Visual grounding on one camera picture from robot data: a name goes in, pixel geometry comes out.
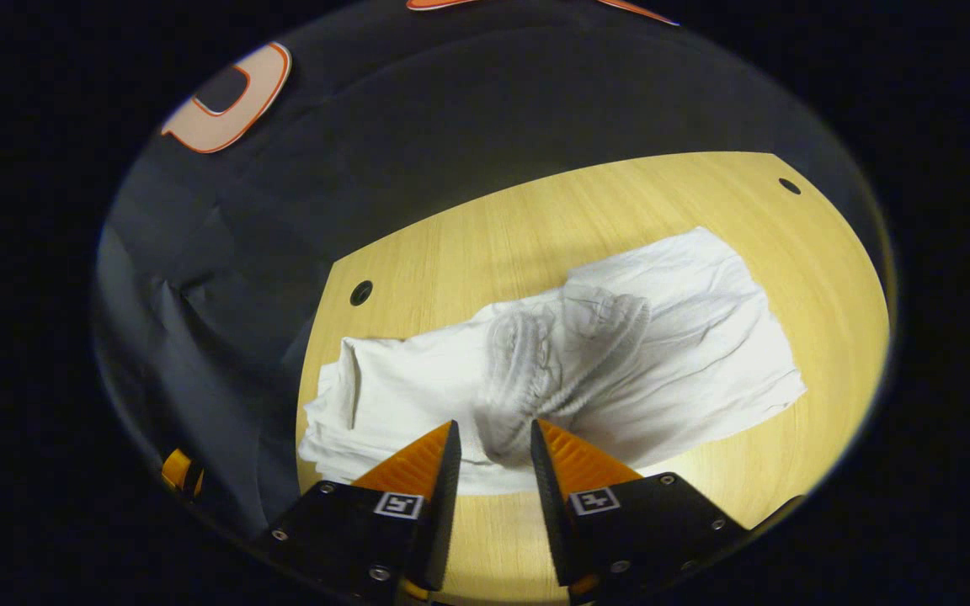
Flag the black backdrop cloth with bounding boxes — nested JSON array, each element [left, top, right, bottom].
[[93, 0, 873, 540]]

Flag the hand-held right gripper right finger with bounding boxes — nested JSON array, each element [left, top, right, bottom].
[[530, 419, 747, 603]]

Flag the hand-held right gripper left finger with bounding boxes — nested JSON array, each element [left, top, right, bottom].
[[258, 420, 462, 603]]

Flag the white jeans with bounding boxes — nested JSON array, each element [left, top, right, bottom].
[[298, 226, 807, 496]]

